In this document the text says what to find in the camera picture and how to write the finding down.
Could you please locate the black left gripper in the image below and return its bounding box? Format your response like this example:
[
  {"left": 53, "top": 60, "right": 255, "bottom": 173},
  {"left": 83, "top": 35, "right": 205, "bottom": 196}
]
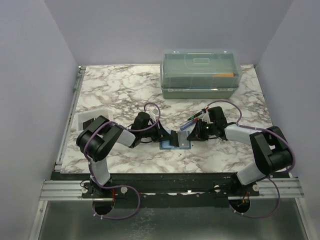
[{"left": 140, "top": 119, "right": 173, "bottom": 143}]

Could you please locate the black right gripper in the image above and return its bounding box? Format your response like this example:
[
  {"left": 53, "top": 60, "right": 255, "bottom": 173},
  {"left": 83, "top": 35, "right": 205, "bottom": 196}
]
[{"left": 187, "top": 119, "right": 217, "bottom": 142}]

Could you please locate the blue leather card holder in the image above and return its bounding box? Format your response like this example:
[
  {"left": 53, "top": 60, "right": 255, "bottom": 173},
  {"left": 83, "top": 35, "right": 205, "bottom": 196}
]
[{"left": 159, "top": 130, "right": 192, "bottom": 150}]

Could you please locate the white plastic card tray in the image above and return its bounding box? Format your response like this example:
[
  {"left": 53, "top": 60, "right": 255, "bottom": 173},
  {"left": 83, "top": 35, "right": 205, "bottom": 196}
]
[{"left": 72, "top": 108, "right": 114, "bottom": 133}]

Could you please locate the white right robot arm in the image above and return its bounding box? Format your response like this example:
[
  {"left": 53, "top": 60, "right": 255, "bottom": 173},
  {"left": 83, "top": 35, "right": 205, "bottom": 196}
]
[{"left": 187, "top": 106, "right": 295, "bottom": 196}]

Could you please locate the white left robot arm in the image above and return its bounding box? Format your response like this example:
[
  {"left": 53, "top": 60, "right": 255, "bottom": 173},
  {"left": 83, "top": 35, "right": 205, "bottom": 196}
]
[{"left": 76, "top": 112, "right": 179, "bottom": 198}]

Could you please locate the clear lidded storage box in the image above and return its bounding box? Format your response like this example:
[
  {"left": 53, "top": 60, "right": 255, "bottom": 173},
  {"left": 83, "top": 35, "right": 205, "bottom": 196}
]
[{"left": 160, "top": 49, "right": 243, "bottom": 99}]

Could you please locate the blue transparent handle screwdriver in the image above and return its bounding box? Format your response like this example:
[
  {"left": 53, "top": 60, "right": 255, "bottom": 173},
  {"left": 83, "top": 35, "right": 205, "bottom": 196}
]
[{"left": 180, "top": 118, "right": 197, "bottom": 131}]

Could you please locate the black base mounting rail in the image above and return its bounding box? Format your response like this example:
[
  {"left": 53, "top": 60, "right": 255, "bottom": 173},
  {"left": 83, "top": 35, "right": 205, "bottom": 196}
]
[{"left": 50, "top": 172, "right": 259, "bottom": 202}]

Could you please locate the aluminium frame rail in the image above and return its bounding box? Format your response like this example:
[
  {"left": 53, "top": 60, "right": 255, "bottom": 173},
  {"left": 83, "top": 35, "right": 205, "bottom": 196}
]
[{"left": 39, "top": 180, "right": 82, "bottom": 201}]

